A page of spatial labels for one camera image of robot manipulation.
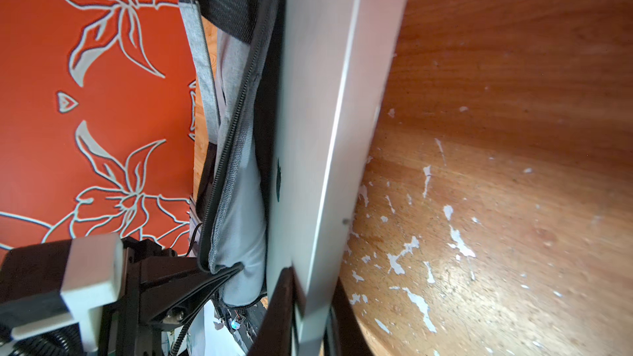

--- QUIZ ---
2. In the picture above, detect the silver laptop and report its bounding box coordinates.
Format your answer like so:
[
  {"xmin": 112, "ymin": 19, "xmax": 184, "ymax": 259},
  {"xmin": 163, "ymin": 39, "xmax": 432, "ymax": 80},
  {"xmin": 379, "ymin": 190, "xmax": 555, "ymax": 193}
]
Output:
[{"xmin": 267, "ymin": 0, "xmax": 407, "ymax": 355}]

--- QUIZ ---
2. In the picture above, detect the grey zippered laptop bag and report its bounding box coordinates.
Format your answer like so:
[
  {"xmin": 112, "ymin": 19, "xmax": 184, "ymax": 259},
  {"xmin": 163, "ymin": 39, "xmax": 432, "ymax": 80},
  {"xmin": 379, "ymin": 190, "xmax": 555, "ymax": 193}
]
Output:
[{"xmin": 178, "ymin": 0, "xmax": 286, "ymax": 307}]

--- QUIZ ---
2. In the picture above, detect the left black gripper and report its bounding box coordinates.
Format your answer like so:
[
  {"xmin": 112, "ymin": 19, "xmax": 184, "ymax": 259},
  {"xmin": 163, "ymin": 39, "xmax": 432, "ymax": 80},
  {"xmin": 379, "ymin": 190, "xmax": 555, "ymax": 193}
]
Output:
[{"xmin": 97, "ymin": 237, "xmax": 243, "ymax": 355}]

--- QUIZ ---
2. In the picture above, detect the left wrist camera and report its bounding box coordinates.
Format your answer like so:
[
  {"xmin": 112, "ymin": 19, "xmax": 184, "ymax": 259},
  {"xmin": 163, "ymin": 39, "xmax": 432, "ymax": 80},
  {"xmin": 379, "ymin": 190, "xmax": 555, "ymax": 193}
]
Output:
[{"xmin": 1, "ymin": 233, "xmax": 125, "ymax": 352}]

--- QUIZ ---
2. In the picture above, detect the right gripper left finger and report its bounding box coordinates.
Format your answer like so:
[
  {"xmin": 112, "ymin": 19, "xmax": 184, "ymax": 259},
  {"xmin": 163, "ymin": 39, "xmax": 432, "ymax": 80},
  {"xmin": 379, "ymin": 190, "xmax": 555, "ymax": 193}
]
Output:
[{"xmin": 247, "ymin": 267, "xmax": 294, "ymax": 356}]

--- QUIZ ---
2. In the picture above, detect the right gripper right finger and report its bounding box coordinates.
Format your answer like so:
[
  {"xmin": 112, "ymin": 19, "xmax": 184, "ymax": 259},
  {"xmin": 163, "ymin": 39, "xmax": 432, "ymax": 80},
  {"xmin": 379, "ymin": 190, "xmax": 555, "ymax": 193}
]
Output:
[{"xmin": 323, "ymin": 280, "xmax": 374, "ymax": 356}]

